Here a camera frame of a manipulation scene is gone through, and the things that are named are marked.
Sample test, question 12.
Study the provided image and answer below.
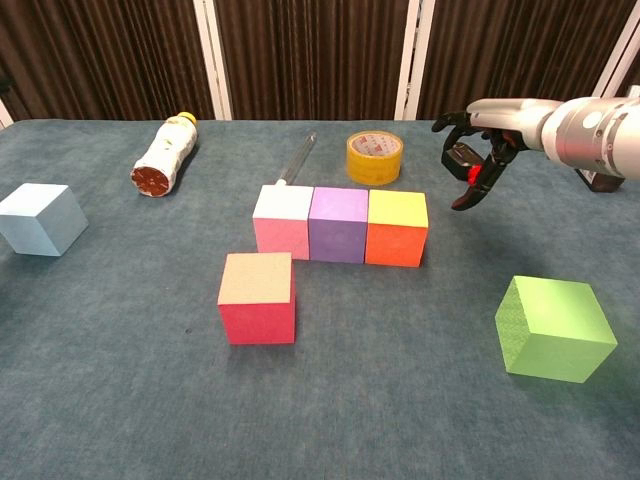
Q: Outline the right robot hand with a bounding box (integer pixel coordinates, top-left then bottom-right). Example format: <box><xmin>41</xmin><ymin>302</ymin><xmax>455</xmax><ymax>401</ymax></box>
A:
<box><xmin>431</xmin><ymin>98</ymin><xmax>551</xmax><ymax>212</ymax></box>

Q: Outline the orange foam cube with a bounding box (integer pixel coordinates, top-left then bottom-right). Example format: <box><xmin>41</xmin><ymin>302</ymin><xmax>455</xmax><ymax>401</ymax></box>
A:
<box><xmin>364</xmin><ymin>189</ymin><xmax>431</xmax><ymax>269</ymax></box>

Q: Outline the purple foam cube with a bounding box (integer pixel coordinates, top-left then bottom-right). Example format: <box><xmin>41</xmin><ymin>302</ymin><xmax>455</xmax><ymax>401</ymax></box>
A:
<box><xmin>308</xmin><ymin>186</ymin><xmax>370</xmax><ymax>265</ymax></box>

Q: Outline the green foam cube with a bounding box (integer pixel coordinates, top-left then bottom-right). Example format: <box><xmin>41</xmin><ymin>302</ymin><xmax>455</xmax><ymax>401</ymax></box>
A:
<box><xmin>494</xmin><ymin>274</ymin><xmax>619</xmax><ymax>385</ymax></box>

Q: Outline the pink foam cube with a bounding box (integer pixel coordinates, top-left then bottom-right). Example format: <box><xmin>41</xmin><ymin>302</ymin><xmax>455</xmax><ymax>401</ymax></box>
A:
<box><xmin>252</xmin><ymin>184</ymin><xmax>315</xmax><ymax>261</ymax></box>

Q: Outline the light blue foam cube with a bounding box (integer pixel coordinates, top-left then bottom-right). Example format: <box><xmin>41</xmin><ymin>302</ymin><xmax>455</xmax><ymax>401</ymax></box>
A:
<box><xmin>0</xmin><ymin>182</ymin><xmax>90</xmax><ymax>258</ymax></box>

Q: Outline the black bottle red cap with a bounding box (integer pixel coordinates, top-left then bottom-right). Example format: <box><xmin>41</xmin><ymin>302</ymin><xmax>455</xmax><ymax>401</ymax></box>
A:
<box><xmin>440</xmin><ymin>142</ymin><xmax>484</xmax><ymax>184</ymax></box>

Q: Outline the brown bottle white cap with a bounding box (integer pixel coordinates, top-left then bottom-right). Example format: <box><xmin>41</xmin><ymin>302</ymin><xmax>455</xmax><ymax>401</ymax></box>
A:
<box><xmin>574</xmin><ymin>168</ymin><xmax>624</xmax><ymax>194</ymax></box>

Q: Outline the yellow tape roll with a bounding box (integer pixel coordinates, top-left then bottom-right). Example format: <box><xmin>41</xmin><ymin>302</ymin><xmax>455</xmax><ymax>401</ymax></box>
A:
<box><xmin>345</xmin><ymin>130</ymin><xmax>404</xmax><ymax>187</ymax></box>

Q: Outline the glass test tube white stopper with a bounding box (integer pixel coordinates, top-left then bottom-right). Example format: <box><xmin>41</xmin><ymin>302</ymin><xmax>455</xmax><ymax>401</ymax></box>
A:
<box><xmin>273</xmin><ymin>130</ymin><xmax>320</xmax><ymax>189</ymax></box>

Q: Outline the red foam cube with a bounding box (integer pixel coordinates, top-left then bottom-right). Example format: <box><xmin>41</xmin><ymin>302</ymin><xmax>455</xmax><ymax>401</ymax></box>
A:
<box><xmin>217</xmin><ymin>251</ymin><xmax>297</xmax><ymax>346</ymax></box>

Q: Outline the white drink bottle yellow cap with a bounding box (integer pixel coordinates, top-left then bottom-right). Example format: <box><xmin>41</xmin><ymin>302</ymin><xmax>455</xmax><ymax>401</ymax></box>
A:
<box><xmin>130</xmin><ymin>111</ymin><xmax>200</xmax><ymax>200</ymax></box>

